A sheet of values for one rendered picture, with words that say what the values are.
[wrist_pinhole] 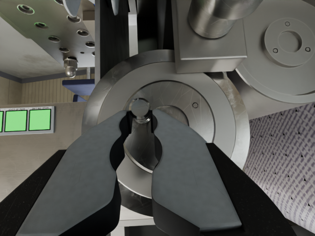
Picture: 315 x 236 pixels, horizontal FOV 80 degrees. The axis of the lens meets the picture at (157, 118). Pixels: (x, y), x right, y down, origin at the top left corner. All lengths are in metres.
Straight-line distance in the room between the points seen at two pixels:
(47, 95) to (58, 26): 3.25
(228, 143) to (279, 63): 0.09
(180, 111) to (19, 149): 0.50
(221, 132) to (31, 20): 0.39
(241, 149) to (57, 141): 0.46
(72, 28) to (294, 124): 0.41
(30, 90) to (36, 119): 3.37
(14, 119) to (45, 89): 3.14
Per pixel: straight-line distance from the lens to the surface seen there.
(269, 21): 0.23
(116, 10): 0.20
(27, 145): 0.59
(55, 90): 3.60
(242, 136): 0.18
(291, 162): 0.32
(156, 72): 0.17
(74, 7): 0.22
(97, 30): 0.21
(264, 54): 0.21
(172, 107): 0.15
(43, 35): 0.48
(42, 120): 0.56
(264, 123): 0.37
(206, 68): 0.16
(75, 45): 0.50
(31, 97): 3.89
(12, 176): 0.61
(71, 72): 0.55
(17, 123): 0.60
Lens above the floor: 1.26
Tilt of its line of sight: 8 degrees down
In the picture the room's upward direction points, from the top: 177 degrees clockwise
